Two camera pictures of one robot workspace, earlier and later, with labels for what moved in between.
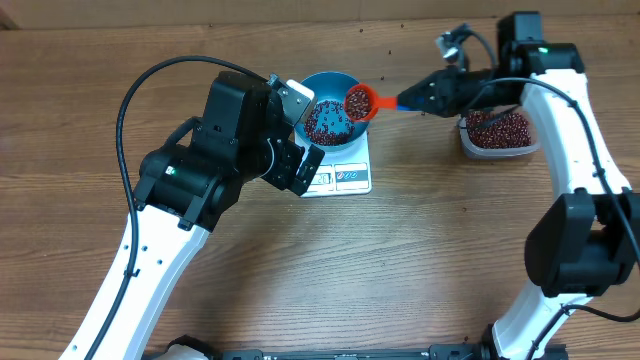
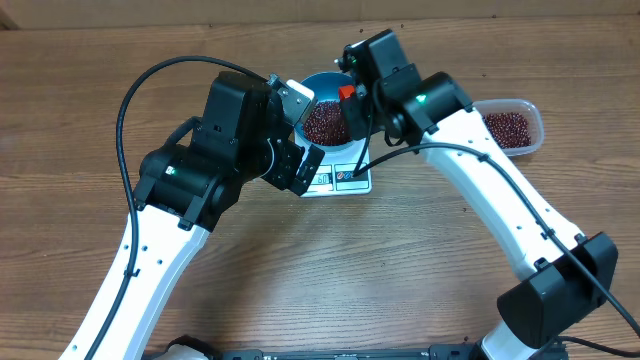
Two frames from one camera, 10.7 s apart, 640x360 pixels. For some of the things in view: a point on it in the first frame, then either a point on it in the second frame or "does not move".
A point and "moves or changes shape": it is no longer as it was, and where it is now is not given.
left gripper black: [291, 159] does not move
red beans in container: [507, 130] does not move
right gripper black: [432, 93] -> [357, 116]
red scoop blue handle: [362, 103] moves or changes shape
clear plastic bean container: [497, 133] does not move
